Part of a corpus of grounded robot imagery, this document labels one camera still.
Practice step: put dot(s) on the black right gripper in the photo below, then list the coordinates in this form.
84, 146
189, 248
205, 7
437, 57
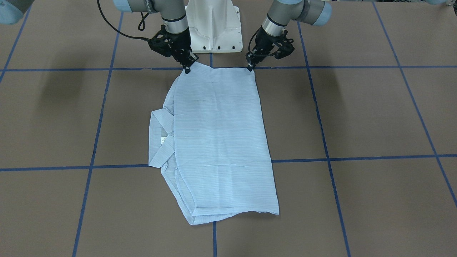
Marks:
181, 43

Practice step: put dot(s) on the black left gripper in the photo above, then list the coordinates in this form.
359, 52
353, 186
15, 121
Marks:
263, 43

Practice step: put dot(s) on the light blue button-up shirt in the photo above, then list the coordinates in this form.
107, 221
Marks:
209, 142

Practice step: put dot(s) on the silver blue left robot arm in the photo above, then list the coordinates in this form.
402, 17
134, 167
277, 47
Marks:
281, 12

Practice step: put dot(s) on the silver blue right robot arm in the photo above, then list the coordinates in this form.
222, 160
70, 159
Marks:
172, 12

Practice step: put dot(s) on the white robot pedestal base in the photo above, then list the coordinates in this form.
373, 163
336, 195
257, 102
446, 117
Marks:
215, 26

